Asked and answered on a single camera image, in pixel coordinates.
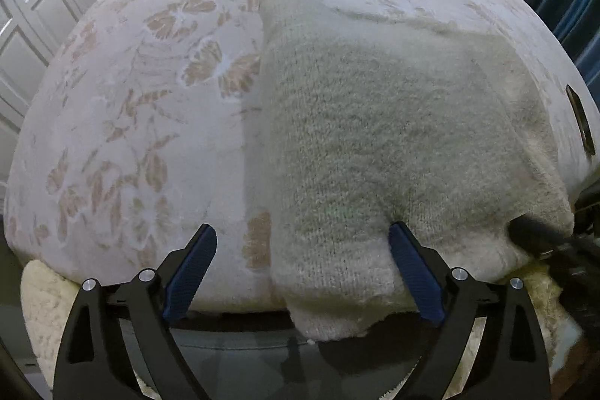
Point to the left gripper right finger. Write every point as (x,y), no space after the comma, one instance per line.
(511,362)

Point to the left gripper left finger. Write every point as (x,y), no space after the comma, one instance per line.
(93,362)

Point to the cream sweater with black hearts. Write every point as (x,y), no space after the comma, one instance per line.
(368,122)

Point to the cream fluffy rug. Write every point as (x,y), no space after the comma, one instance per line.
(46,300)

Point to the pink floral bed cover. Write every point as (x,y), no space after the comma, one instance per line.
(147,124)

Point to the white panelled wardrobe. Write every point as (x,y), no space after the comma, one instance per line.
(42,6)

